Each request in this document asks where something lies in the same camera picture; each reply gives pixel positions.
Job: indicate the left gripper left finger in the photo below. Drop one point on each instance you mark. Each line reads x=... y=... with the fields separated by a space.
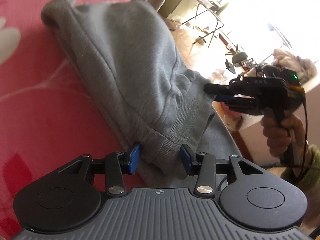
x=118 y=164

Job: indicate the person green sleeve forearm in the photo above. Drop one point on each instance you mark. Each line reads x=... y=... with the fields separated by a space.
x=309 y=183

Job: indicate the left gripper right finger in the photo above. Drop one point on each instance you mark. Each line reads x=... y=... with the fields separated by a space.
x=202 y=165

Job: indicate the person right hand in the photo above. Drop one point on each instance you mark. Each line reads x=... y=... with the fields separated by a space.
x=278 y=138

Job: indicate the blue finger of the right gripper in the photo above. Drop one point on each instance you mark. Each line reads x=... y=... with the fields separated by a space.
x=237 y=104
x=216 y=89

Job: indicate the grey sweatpants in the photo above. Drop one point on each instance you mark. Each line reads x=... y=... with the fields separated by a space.
x=128 y=61

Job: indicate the laundry pile on wheelchair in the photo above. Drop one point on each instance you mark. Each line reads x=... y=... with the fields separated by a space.
x=304 y=68

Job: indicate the pink floral blanket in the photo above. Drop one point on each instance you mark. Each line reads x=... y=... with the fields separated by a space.
x=47 y=116

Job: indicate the folding table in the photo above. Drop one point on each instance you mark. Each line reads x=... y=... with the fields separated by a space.
x=206 y=20

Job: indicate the wheelchair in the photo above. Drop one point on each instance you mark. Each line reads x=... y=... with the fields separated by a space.
x=242 y=66

